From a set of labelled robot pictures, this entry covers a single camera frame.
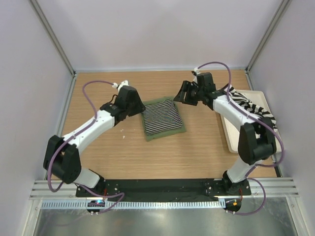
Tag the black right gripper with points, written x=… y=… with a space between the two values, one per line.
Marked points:
x=186 y=87

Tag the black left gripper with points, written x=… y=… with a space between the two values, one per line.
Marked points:
x=140 y=106

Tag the thin-striped black white tank top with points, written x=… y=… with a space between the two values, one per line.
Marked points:
x=161 y=116

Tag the green tank top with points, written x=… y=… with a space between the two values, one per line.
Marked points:
x=166 y=133

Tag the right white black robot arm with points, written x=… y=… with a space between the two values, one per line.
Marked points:
x=256 y=139

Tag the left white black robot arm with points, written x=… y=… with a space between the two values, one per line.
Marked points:
x=62 y=157

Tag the wide-striped black white tank top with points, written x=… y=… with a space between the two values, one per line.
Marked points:
x=251 y=103

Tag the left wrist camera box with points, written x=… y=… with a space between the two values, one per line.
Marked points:
x=124 y=83

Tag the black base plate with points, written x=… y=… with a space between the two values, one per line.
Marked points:
x=172 y=187

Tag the aluminium frame rail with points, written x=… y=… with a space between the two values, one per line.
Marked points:
x=269 y=187

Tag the slotted cable duct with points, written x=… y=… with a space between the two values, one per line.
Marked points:
x=97 y=204

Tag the right aluminium corner post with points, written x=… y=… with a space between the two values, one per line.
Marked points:
x=282 y=8

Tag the aluminium corner post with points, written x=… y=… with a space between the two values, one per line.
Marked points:
x=282 y=8
x=51 y=34

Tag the left aluminium corner post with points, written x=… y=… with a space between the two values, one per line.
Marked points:
x=51 y=34

